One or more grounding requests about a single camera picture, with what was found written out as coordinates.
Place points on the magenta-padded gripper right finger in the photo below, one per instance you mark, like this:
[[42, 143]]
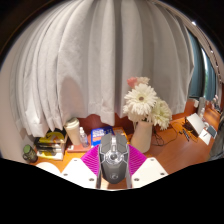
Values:
[[149, 171]]

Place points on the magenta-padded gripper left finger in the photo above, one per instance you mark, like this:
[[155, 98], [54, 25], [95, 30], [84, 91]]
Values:
[[78, 171]]

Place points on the black grey gaming mouse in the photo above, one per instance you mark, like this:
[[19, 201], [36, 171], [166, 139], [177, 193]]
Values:
[[114, 161]]

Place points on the red flat book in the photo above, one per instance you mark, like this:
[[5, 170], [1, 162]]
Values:
[[75, 148]]

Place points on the white yellow book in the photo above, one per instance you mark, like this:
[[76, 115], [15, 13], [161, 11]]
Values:
[[50, 156]]

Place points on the clear sanitizer spray bottle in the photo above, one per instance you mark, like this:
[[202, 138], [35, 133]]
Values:
[[83, 139]]

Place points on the white ceramic vase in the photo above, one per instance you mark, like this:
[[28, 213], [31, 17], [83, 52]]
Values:
[[141, 138]]

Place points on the cream lidded tumbler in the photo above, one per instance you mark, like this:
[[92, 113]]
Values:
[[72, 131]]

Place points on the blue white book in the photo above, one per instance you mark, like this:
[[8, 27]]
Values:
[[97, 135]]

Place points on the black yellow cover book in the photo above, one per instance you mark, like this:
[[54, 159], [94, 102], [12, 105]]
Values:
[[51, 137]]

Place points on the orange yellow book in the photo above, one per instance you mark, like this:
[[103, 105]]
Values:
[[120, 130]]

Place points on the black mug green inside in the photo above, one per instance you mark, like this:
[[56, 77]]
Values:
[[30, 154]]

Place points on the black pen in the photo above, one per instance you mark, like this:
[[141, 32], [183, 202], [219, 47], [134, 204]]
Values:
[[185, 135]]

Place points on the white paper card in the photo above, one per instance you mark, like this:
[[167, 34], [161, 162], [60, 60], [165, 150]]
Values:
[[205, 136]]

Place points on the white slanted stand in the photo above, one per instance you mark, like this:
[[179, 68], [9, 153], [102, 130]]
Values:
[[196, 122]]

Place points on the white pleated curtain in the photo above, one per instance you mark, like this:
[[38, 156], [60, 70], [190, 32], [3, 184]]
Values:
[[100, 60]]

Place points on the dark teal curtain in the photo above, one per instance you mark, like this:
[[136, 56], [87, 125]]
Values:
[[196, 66]]

